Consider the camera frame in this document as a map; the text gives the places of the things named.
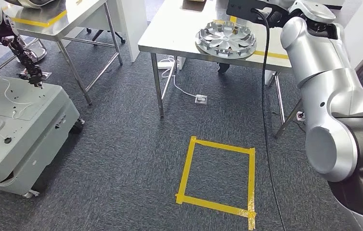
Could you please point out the black caster wheel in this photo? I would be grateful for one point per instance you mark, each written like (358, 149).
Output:
(223, 68)

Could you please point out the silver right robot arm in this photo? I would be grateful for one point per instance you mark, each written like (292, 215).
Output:
(328, 95)

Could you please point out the metal floor socket plate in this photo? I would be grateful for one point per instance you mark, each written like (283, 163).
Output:
(47, 76)

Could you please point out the silver metal part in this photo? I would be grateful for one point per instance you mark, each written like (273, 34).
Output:
(34, 2)

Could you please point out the white power strip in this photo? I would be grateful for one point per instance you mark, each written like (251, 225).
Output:
(166, 64)

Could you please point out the grey plastic hubcap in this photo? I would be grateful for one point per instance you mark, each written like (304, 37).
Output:
(226, 39)

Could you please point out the stainless steel workbench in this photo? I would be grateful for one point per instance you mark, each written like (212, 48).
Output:
(168, 35)

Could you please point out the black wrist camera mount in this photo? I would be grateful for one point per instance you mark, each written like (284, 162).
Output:
(242, 8)

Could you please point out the white cabinet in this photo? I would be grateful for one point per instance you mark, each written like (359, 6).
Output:
(133, 25)

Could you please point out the black chair base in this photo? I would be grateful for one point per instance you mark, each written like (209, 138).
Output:
(105, 33)

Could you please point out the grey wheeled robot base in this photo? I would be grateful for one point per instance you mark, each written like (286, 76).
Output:
(25, 134)

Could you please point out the white floor socket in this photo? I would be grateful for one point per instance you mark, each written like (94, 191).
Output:
(300, 116)
(201, 99)

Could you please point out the yellow floor tape square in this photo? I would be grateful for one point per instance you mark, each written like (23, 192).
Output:
(216, 207)

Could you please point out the dark jointed robot arm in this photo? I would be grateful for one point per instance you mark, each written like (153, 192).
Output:
(15, 47)

